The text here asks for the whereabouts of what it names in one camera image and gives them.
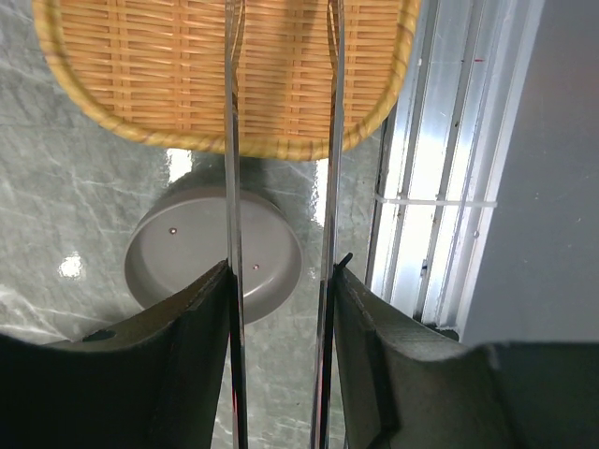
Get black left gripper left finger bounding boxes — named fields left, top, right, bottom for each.
left=1, top=262, right=229, bottom=448

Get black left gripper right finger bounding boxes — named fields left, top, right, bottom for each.
left=334, top=268, right=598, bottom=448

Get metal food tongs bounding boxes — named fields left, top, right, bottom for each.
left=224, top=1, right=345, bottom=448

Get grey container lid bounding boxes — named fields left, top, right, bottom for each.
left=124, top=187, right=303, bottom=324

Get woven bamboo tray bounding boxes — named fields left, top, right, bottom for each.
left=32, top=1, right=421, bottom=161

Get aluminium table edge rail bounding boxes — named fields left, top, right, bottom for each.
left=365, top=1, right=544, bottom=335

